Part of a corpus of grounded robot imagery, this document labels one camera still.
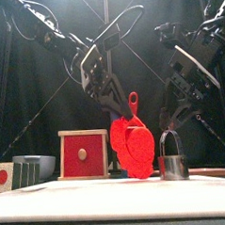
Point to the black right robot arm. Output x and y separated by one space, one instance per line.
213 39

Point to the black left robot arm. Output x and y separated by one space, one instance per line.
50 36

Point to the grey bowl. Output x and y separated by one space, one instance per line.
45 165

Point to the brown tray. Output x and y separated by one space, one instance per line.
212 172

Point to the wooden box with red front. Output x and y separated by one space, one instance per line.
73 164

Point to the white cutting board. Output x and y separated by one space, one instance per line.
116 199

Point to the red-dot block with green stripes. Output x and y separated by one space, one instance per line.
8 183

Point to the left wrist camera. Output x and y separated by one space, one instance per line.
111 39

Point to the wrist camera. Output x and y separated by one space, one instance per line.
169 35
111 39

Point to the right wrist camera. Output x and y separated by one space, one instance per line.
169 35

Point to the vertical metal frame pole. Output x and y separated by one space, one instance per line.
105 4

